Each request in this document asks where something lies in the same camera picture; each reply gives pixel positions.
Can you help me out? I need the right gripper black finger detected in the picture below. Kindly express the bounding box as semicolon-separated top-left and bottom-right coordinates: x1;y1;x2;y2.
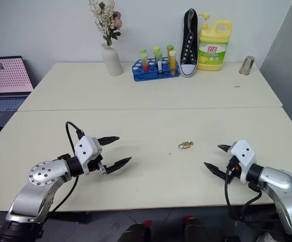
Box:
217;144;232;154
203;161;228;180

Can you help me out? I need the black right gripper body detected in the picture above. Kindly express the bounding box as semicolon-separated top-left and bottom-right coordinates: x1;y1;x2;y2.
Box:
225;148;242;180

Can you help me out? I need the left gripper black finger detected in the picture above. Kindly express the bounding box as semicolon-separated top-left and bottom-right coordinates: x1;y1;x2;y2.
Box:
97;136;121;146
105;156;133;175

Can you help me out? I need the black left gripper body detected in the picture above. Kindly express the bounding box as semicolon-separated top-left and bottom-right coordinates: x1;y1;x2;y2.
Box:
87;145;108;175

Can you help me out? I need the dark rounded shape red mark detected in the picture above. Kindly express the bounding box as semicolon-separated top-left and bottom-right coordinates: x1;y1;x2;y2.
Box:
118;219;153;242

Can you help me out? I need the blue test tube rack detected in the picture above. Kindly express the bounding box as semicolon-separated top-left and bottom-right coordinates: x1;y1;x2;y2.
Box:
132;57;181;82

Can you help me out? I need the white ceramic vase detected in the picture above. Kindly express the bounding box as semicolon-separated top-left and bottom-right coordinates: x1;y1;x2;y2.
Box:
100;42;124;77

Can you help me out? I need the silver metal cup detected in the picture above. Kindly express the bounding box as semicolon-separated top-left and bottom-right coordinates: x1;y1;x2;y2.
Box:
238;55;256;76

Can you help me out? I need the green-capped tube red liquid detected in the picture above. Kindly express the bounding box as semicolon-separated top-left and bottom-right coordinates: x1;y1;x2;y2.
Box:
140;52;150;73

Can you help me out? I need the green-capped tube white label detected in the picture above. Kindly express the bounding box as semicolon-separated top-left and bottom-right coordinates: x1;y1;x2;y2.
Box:
154;51;164;77

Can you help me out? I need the yellow dish soap bottle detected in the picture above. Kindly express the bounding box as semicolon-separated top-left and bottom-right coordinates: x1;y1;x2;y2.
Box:
197;13;233;72

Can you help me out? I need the black canvas sneaker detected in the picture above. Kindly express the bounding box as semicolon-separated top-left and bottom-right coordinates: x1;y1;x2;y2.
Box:
180;8;200;78

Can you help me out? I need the green-capped tube orange liquid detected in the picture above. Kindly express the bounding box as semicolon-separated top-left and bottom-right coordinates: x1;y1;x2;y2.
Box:
166;44;174;63

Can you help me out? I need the dried flower bouquet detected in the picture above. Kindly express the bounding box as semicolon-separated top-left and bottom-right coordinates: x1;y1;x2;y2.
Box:
88;0;124;47

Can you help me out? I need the open laptop computer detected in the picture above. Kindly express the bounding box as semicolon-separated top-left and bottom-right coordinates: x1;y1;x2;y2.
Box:
0;55;35;128

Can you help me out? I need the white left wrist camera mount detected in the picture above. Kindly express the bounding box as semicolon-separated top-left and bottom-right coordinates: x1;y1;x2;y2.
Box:
74;136;103;176

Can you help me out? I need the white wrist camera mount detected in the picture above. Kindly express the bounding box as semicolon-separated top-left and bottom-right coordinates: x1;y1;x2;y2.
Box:
74;136;103;176
230;140;258;183

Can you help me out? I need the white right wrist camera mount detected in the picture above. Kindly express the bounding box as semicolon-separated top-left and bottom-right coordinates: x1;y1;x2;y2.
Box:
230;140;258;183

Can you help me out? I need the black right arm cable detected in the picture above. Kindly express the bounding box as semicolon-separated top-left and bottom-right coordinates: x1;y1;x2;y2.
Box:
223;162;277;229

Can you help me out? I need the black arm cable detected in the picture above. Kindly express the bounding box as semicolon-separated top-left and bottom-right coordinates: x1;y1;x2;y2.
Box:
223;162;277;229
44;121;86;220

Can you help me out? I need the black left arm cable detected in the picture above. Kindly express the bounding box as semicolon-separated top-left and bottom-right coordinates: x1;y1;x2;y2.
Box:
44;121;86;220

